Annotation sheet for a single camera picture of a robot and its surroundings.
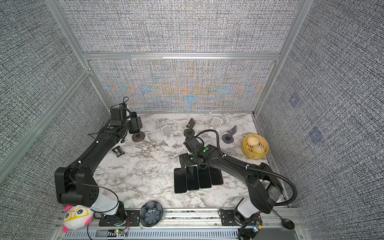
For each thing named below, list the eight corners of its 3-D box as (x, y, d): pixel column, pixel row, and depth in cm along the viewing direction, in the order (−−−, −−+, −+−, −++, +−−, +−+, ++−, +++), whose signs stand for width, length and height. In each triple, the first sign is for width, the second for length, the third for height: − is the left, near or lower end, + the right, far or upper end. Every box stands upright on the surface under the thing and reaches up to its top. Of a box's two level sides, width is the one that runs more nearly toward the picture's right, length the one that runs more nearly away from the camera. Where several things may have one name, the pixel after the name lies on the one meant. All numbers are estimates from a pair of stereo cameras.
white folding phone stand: (208, 136, 107) (209, 126, 99) (212, 126, 113) (214, 116, 105) (216, 138, 106) (218, 129, 97) (220, 128, 112) (222, 118, 103)
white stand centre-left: (168, 147, 102) (166, 138, 94) (162, 137, 107) (160, 127, 99) (176, 143, 104) (174, 134, 96) (170, 133, 109) (168, 124, 101)
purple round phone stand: (228, 145, 103) (231, 136, 94) (222, 140, 105) (224, 131, 97) (237, 138, 106) (240, 129, 98) (230, 133, 109) (234, 124, 101)
